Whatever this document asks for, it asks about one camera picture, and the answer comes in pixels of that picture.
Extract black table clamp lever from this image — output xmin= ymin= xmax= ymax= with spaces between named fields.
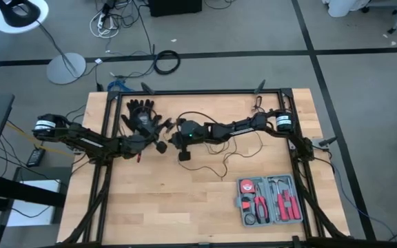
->
xmin=317 ymin=136 xmax=338 ymax=147

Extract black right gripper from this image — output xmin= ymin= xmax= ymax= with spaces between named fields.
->
xmin=167 ymin=119 xmax=192 ymax=162

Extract white bag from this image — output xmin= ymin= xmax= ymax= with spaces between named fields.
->
xmin=322 ymin=0 xmax=368 ymax=18

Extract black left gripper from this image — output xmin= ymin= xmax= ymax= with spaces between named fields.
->
xmin=143 ymin=119 xmax=172 ymax=155

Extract black carabiner hook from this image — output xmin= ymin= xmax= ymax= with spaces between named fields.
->
xmin=252 ymin=95 xmax=269 ymax=115

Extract black work glove green cuff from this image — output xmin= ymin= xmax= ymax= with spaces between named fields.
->
xmin=121 ymin=99 xmax=167 ymax=135

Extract white power strip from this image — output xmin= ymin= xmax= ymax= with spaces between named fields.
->
xmin=90 ymin=10 xmax=120 ymax=39

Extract black box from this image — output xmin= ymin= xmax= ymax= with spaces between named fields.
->
xmin=148 ymin=0 xmax=203 ymax=17

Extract grey floor lamp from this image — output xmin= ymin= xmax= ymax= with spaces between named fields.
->
xmin=0 ymin=0 xmax=87 ymax=85

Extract grey plastic tool case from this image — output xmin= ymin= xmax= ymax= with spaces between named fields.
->
xmin=236 ymin=174 xmax=303 ymax=227

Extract red handled screwdriver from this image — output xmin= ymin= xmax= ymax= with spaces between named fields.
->
xmin=284 ymin=178 xmax=302 ymax=220
xmin=276 ymin=180 xmax=289 ymax=222

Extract white box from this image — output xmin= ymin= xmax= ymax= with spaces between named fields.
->
xmin=6 ymin=178 xmax=62 ymax=227

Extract red tape measure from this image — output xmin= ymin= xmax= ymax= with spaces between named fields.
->
xmin=238 ymin=178 xmax=256 ymax=194

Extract red handled pliers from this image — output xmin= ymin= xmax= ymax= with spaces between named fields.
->
xmin=253 ymin=187 xmax=271 ymax=224

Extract coiled black cable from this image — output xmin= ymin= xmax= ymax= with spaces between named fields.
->
xmin=153 ymin=50 xmax=181 ymax=76

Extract blue cable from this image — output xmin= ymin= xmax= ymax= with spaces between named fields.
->
xmin=107 ymin=79 xmax=128 ymax=92

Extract thin black cord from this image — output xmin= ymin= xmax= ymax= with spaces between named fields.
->
xmin=177 ymin=130 xmax=265 ymax=180

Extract black aluminium table frame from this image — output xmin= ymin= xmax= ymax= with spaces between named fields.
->
xmin=43 ymin=79 xmax=397 ymax=248

